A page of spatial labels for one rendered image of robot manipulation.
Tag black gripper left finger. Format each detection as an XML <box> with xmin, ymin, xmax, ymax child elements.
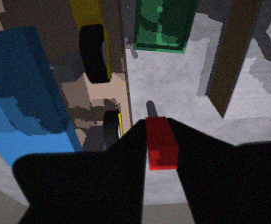
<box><xmin>12</xmin><ymin>119</ymin><xmax>147</xmax><ymax>224</ymax></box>

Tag tan wooden ramp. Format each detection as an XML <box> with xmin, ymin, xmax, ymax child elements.
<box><xmin>0</xmin><ymin>0</ymin><xmax>133</xmax><ymax>146</ymax></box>

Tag blue trolley with black wheels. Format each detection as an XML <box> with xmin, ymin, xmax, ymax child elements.
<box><xmin>0</xmin><ymin>24</ymin><xmax>123</xmax><ymax>168</ymax></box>

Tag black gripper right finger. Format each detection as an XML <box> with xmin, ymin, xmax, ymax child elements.
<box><xmin>167</xmin><ymin>118</ymin><xmax>271</xmax><ymax>224</ymax></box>

